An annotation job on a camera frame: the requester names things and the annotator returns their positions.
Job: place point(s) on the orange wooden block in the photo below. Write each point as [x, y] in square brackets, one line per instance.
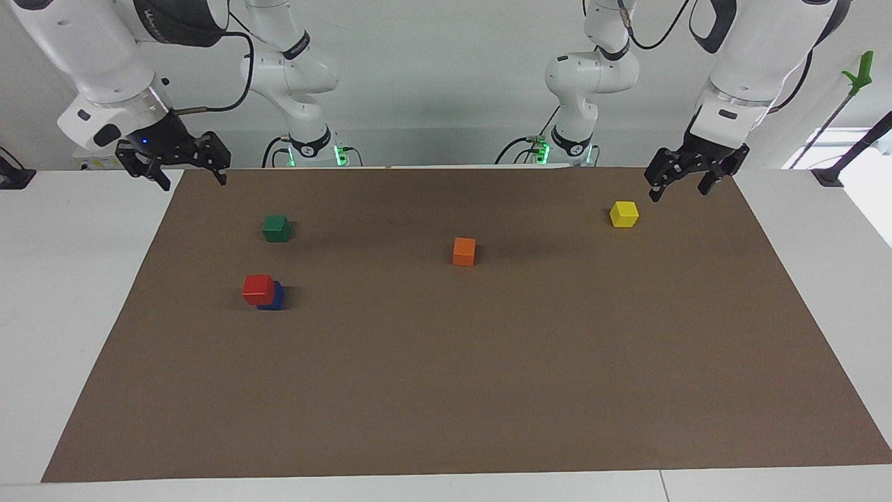
[464, 252]

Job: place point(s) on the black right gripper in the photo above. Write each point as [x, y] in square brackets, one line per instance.
[162, 136]

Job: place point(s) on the red wooden block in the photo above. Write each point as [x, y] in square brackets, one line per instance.
[258, 289]

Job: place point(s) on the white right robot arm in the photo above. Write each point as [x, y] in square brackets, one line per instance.
[97, 56]

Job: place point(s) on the yellow wooden block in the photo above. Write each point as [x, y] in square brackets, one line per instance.
[624, 214]

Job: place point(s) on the black table clamp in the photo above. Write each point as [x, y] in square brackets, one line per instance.
[14, 176]

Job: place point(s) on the white box with yellow labels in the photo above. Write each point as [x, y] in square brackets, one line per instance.
[97, 164]

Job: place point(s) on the brown paper mat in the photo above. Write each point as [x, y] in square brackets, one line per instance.
[446, 362]

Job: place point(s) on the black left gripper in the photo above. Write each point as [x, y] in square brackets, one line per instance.
[705, 150]

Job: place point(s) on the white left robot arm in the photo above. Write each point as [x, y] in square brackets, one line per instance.
[759, 49]

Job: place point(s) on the blue wooden block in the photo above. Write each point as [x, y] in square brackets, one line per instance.
[279, 298]

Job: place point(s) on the green wooden block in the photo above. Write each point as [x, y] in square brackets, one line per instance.
[277, 229]

